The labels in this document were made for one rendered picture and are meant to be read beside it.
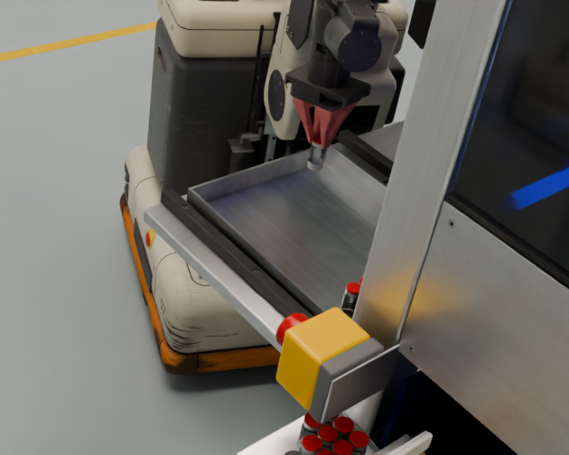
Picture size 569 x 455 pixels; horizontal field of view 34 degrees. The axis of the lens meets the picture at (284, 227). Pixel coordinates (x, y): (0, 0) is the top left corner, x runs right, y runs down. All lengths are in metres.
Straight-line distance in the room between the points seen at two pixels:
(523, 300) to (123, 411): 1.50
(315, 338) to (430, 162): 0.21
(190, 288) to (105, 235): 0.63
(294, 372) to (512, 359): 0.22
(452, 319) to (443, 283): 0.03
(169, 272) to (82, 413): 0.37
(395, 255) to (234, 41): 1.24
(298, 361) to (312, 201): 0.47
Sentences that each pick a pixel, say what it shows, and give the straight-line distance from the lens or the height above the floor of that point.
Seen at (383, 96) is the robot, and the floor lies 0.77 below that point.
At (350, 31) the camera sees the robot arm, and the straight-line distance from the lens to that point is 1.15.
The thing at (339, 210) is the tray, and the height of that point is 0.88.
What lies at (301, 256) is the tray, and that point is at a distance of 1.26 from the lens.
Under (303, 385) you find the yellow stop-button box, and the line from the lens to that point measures 0.94.
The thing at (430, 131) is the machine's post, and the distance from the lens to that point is 0.83.
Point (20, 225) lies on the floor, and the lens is 2.70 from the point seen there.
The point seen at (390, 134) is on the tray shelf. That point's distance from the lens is 1.57.
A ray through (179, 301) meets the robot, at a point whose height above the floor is 0.26.
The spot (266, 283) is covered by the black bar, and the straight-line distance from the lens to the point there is 1.18.
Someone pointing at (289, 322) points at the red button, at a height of 1.01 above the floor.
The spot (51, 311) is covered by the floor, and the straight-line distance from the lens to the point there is 2.43.
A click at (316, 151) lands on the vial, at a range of 1.32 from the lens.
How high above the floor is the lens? 1.66
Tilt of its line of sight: 37 degrees down
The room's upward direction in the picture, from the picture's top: 11 degrees clockwise
